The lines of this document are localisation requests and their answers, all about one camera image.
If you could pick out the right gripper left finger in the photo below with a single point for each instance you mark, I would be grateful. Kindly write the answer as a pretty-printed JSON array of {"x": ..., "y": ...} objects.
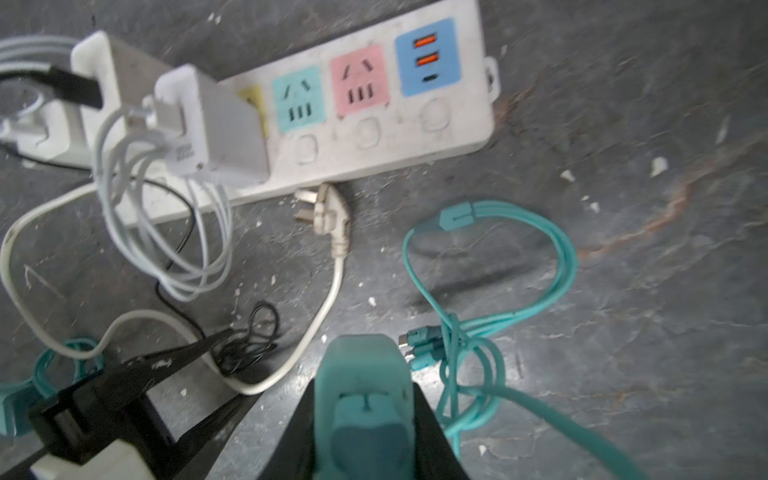
[{"x": 293, "y": 458}]

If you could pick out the white charger with black cable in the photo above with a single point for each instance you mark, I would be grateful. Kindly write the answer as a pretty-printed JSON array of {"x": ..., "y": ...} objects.
[{"x": 104, "y": 74}]

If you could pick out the white multicolour power strip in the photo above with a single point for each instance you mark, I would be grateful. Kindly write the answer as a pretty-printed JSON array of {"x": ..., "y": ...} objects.
[{"x": 412, "y": 89}]

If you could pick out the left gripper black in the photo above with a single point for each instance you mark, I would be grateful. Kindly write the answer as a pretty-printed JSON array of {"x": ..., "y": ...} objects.
[{"x": 84, "y": 419}]

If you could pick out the white charger adapter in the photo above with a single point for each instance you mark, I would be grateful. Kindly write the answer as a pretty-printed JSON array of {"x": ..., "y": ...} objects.
[{"x": 204, "y": 134}]

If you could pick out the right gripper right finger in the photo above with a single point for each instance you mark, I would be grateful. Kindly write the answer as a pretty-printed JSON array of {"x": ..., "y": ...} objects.
[{"x": 434, "y": 457}]

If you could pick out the teal charger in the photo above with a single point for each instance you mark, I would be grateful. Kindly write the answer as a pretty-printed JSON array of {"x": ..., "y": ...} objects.
[
  {"x": 17, "y": 399},
  {"x": 364, "y": 400}
]

